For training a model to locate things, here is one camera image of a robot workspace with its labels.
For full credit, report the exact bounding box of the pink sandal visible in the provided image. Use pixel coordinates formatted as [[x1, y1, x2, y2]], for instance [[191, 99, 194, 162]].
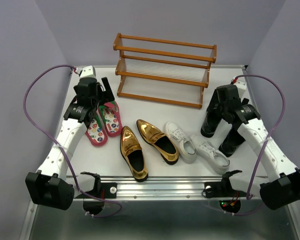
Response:
[[85, 114, 108, 147], [98, 101, 123, 137]]

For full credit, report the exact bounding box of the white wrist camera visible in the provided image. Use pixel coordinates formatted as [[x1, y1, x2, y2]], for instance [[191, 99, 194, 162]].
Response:
[[79, 65, 97, 80], [231, 79, 247, 98]]

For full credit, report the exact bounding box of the pink sandal outer left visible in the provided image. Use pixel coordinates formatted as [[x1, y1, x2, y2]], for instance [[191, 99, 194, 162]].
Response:
[[85, 114, 108, 147]]

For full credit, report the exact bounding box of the white sneaker right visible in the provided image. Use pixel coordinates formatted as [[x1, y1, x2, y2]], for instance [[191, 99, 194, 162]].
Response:
[[190, 135, 230, 175]]

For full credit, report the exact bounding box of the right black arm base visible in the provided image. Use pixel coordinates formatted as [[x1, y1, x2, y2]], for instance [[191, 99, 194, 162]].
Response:
[[201, 170, 247, 216]]

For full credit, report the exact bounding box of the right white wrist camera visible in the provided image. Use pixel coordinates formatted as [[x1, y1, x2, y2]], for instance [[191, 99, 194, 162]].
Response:
[[231, 79, 247, 98]]

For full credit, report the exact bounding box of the gold loafer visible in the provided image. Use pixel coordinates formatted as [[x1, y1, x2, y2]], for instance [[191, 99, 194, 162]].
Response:
[[136, 119, 179, 165], [120, 126, 149, 182]]

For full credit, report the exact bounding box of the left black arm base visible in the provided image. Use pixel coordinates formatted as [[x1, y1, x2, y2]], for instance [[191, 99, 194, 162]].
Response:
[[74, 172, 118, 218]]

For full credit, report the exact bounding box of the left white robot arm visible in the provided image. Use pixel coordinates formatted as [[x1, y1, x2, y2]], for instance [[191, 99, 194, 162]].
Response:
[[25, 75, 115, 210]]

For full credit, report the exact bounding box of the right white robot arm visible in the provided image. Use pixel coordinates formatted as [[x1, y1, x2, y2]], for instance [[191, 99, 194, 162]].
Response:
[[214, 84, 300, 210]]

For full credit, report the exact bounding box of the pink sandal inner right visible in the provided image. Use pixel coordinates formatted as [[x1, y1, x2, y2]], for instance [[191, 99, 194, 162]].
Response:
[[98, 101, 123, 137]]

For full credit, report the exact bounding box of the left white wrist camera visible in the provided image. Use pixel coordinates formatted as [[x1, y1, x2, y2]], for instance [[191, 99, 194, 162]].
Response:
[[79, 65, 97, 80]]

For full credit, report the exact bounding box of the orange wooden shoe shelf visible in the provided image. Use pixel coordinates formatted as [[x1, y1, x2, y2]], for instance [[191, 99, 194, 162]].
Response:
[[113, 33, 217, 109]]

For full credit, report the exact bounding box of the white sneaker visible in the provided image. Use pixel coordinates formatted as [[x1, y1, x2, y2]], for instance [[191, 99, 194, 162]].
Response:
[[164, 121, 197, 164], [190, 135, 230, 175]]

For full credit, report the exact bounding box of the aluminium front rail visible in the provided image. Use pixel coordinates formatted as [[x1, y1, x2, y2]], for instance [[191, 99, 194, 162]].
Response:
[[64, 174, 268, 201]]

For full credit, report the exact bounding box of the white sneaker left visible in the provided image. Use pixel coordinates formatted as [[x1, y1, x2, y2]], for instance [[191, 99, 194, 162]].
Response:
[[164, 121, 197, 164]]

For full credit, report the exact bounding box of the black loafer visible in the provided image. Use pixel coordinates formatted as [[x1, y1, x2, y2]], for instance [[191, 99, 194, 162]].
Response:
[[218, 126, 245, 157], [200, 99, 222, 138]]

